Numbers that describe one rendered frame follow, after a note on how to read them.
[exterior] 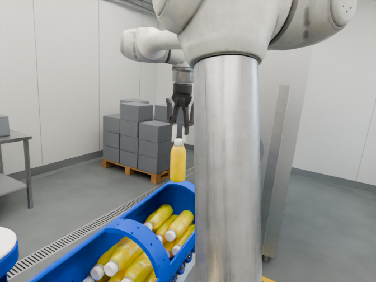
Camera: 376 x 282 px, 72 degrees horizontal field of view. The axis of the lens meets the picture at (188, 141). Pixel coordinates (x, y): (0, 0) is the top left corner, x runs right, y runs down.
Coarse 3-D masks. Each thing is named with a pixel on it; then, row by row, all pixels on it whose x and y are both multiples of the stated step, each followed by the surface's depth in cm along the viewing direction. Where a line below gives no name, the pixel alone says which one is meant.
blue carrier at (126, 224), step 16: (160, 192) 127; (176, 192) 123; (192, 192) 113; (144, 208) 118; (176, 208) 125; (192, 208) 121; (112, 224) 83; (128, 224) 82; (96, 240) 89; (112, 240) 99; (144, 240) 78; (192, 240) 99; (64, 256) 69; (80, 256) 84; (96, 256) 91; (160, 256) 79; (176, 256) 86; (48, 272) 63; (64, 272) 79; (80, 272) 85; (160, 272) 77
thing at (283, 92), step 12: (288, 84) 147; (288, 96) 149; (276, 108) 152; (276, 120) 154; (276, 132) 155; (276, 144) 156; (276, 156) 157; (276, 168) 162; (264, 180) 163; (264, 192) 165; (264, 204) 166; (264, 216) 168; (264, 228) 169; (264, 240) 173
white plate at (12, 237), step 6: (0, 228) 107; (6, 228) 107; (0, 234) 103; (6, 234) 103; (12, 234) 104; (0, 240) 100; (6, 240) 100; (12, 240) 101; (0, 246) 97; (6, 246) 97; (12, 246) 98; (0, 252) 94; (6, 252) 94; (0, 258) 92
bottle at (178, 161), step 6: (174, 144) 107; (174, 150) 106; (180, 150) 105; (174, 156) 106; (180, 156) 106; (174, 162) 107; (180, 162) 106; (174, 168) 107; (180, 168) 107; (174, 174) 108; (180, 174) 108; (174, 180) 109; (180, 180) 109
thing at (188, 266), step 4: (192, 252) 116; (192, 256) 115; (192, 260) 114; (184, 264) 109; (188, 264) 110; (192, 264) 113; (188, 268) 109; (184, 272) 106; (188, 272) 108; (176, 276) 102; (180, 276) 103; (184, 276) 105; (176, 280) 101; (180, 280) 102
